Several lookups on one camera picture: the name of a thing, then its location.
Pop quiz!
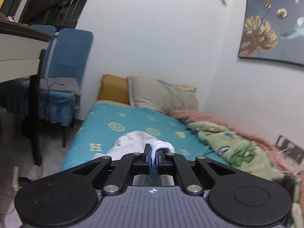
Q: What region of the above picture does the mustard yellow cushion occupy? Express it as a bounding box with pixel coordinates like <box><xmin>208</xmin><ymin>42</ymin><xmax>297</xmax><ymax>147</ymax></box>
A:
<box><xmin>97</xmin><ymin>74</ymin><xmax>129</xmax><ymax>105</ymax></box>

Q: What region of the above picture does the white charging cable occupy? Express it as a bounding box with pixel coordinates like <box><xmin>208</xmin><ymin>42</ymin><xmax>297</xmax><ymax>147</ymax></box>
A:
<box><xmin>263</xmin><ymin>144</ymin><xmax>302</xmax><ymax>172</ymax></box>

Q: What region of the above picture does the green cartoon blanket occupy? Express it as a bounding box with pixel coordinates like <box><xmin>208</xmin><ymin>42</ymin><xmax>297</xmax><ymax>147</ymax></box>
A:
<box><xmin>187</xmin><ymin>121</ymin><xmax>303</xmax><ymax>227</ymax></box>

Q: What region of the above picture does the golden leaf wall painting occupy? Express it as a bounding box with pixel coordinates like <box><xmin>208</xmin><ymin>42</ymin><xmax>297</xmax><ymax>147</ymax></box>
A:
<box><xmin>239</xmin><ymin>0</ymin><xmax>303</xmax><ymax>65</ymax></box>

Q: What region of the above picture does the teal patterned bed sheet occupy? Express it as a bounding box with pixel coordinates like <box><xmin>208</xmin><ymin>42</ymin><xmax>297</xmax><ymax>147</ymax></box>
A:
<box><xmin>61</xmin><ymin>103</ymin><xmax>227</xmax><ymax>170</ymax></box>

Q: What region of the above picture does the dark barred window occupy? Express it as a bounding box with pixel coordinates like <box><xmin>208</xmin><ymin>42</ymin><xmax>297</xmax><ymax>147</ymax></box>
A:
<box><xmin>19</xmin><ymin>0</ymin><xmax>87</xmax><ymax>30</ymax></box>

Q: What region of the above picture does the white desk dark top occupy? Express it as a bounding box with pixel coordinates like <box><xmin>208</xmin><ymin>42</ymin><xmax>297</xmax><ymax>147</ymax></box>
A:
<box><xmin>1</xmin><ymin>19</ymin><xmax>53</xmax><ymax>166</ymax></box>

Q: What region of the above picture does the white garment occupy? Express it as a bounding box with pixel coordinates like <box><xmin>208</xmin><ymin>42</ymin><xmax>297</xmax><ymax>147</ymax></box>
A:
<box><xmin>92</xmin><ymin>131</ymin><xmax>175</xmax><ymax>172</ymax></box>

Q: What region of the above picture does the grey pillow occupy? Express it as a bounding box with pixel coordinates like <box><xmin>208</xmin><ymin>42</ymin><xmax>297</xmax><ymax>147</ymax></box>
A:
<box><xmin>127</xmin><ymin>76</ymin><xmax>198</xmax><ymax>114</ymax></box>

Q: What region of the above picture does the grey cloth on chair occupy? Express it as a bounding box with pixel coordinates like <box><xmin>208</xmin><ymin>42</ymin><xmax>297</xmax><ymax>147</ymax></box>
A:
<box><xmin>39</xmin><ymin>77</ymin><xmax>81</xmax><ymax>96</ymax></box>

